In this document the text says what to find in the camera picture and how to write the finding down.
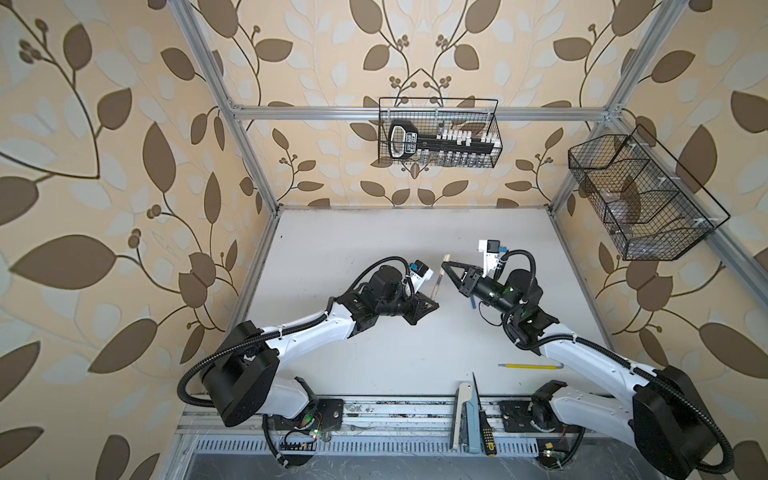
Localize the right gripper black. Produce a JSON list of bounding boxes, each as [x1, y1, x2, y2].
[[443, 260, 518, 322]]

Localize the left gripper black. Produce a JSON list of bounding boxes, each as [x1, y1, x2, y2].
[[375, 284, 442, 325]]

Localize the beige pen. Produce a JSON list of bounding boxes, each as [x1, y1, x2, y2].
[[430, 268, 444, 300]]

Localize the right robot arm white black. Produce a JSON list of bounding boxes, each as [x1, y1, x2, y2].
[[441, 249, 735, 479]]

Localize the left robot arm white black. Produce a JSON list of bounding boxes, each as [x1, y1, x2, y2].
[[176, 256, 439, 469]]

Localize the beige blue utility tool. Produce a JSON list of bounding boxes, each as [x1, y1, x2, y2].
[[449, 382, 483, 454]]

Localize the black screwdriver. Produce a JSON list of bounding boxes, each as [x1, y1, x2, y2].
[[472, 375, 497, 457]]

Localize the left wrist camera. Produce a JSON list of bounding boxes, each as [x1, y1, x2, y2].
[[409, 260, 433, 291]]

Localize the black socket set rail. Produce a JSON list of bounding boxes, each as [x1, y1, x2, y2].
[[384, 120, 501, 160]]

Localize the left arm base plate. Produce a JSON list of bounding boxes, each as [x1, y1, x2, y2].
[[267, 398, 345, 433]]

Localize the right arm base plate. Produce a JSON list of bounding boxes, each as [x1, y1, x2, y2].
[[499, 399, 563, 434]]

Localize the back wire basket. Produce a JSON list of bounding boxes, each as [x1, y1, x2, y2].
[[377, 96, 503, 169]]

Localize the wire basket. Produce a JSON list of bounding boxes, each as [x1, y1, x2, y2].
[[568, 125, 731, 261], [377, 96, 503, 169]]

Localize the aluminium front rail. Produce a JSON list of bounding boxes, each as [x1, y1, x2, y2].
[[173, 395, 637, 457]]

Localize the right wire basket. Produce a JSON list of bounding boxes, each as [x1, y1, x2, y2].
[[568, 125, 731, 261]]

